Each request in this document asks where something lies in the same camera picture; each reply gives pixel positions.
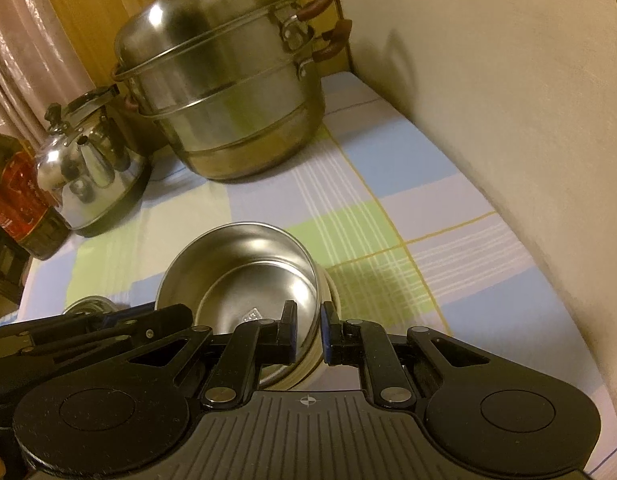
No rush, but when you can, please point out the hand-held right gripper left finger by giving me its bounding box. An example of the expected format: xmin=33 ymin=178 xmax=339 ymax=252
xmin=128 ymin=300 xmax=298 ymax=408

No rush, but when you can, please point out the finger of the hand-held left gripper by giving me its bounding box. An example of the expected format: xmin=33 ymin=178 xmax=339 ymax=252
xmin=63 ymin=304 xmax=194 ymax=342
xmin=0 ymin=327 xmax=139 ymax=361

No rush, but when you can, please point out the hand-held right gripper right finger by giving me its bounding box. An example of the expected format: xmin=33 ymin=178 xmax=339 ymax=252
xmin=322 ymin=301 xmax=491 ymax=408

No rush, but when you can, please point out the round steel plate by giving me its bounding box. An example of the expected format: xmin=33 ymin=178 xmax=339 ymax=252
xmin=63 ymin=297 xmax=115 ymax=317

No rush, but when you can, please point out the steel bowl with beige shell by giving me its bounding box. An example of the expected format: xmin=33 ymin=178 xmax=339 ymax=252
xmin=154 ymin=222 xmax=339 ymax=393

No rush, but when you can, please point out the dark box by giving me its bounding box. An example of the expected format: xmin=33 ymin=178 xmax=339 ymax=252
xmin=0 ymin=230 xmax=30 ymax=322

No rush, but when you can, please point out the pastel checked tablecloth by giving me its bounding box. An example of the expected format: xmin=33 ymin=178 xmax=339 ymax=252
xmin=18 ymin=70 xmax=605 ymax=476

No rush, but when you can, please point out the cooking oil bottle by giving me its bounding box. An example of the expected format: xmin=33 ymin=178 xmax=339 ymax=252
xmin=0 ymin=132 xmax=72 ymax=261

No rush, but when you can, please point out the steel kettle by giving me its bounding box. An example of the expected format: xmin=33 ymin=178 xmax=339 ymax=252
xmin=36 ymin=85 xmax=152 ymax=238

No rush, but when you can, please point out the steel steamer pot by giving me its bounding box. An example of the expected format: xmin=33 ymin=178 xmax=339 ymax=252
xmin=112 ymin=0 xmax=353 ymax=182

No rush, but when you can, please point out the beige curtain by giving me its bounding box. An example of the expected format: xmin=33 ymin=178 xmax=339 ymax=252
xmin=0 ymin=0 xmax=95 ymax=147

